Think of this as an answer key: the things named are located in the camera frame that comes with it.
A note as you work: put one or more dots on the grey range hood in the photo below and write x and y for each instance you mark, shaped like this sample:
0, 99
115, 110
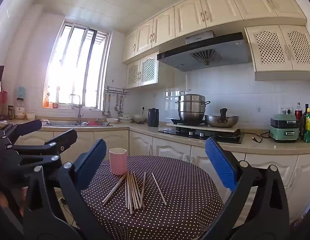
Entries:
202, 55

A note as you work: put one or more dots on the steel wall utensil rail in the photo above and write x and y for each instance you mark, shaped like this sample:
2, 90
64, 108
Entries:
117, 90

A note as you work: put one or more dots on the green toaster appliance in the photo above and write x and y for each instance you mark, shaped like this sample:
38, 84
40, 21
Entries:
284, 130

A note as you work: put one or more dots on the pile of wooden chopsticks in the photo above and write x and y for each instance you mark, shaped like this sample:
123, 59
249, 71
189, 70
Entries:
131, 192

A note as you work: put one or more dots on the double wall socket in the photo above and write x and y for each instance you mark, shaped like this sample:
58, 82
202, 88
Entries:
286, 110

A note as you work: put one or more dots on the stainless steel steamer pot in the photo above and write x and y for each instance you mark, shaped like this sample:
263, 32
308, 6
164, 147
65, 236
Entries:
191, 107

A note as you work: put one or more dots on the hanging steel ladle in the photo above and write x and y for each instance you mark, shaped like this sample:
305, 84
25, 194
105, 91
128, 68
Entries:
105, 107

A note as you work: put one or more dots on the red plastic dish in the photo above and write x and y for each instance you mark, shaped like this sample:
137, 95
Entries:
93, 123

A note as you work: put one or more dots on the barred kitchen window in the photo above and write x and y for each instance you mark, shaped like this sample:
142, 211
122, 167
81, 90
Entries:
75, 65

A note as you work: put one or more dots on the black kettle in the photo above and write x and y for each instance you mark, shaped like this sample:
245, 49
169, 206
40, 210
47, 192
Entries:
153, 117

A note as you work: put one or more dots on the steel faucet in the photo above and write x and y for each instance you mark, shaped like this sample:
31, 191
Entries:
79, 107

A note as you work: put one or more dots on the black glass gas hob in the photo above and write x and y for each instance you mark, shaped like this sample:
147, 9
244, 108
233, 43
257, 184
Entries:
195, 135

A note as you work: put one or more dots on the teal container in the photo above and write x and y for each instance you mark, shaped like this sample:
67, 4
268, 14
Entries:
20, 92

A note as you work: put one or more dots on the small white cup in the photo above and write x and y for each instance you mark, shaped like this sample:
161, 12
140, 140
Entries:
31, 116

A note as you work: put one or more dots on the steel kitchen sink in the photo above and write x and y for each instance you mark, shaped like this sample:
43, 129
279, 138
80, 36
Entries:
62, 123

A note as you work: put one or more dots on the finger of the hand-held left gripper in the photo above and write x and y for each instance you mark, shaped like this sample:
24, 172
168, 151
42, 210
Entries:
24, 127
65, 138

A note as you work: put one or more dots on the brown polka dot tablecloth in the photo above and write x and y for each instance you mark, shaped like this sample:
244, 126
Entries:
157, 217

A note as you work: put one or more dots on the cream base cabinets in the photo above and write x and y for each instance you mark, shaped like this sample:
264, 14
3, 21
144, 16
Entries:
170, 152

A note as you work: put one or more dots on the cream upper cabinet row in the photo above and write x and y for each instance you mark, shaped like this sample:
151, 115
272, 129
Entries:
195, 15

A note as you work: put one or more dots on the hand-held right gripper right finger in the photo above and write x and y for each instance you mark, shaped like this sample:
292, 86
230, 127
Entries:
220, 163

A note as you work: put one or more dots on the light wooden board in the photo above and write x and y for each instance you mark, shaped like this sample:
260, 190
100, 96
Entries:
207, 128

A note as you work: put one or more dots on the small dark jar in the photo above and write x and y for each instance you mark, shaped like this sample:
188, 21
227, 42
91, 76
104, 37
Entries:
10, 113

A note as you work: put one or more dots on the pink cup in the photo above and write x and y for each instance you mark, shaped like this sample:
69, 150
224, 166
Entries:
118, 162

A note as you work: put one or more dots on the bowls on counter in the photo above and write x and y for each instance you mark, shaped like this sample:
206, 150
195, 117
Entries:
125, 118

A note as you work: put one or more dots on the white bowl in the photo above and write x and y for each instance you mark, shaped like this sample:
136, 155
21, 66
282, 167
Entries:
112, 120

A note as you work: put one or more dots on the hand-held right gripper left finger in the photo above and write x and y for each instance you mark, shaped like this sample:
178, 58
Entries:
95, 156

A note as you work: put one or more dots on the green yellow bottle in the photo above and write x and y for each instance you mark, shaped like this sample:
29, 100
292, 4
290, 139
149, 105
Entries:
309, 127

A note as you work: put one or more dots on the white jar with dark lid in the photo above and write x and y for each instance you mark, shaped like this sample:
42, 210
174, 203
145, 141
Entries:
19, 111

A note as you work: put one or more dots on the red bottle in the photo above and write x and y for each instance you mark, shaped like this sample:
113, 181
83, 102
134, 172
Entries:
298, 115

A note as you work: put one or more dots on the lattice door wall cabinet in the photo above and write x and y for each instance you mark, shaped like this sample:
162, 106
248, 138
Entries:
280, 50
147, 70

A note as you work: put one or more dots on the beige stone countertop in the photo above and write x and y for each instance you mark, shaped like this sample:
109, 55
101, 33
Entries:
257, 147

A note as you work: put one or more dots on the dark glass bottle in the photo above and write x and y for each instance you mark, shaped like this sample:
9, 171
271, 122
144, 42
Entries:
306, 120

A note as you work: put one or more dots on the orange bottle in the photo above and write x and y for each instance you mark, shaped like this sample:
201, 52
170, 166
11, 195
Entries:
46, 101

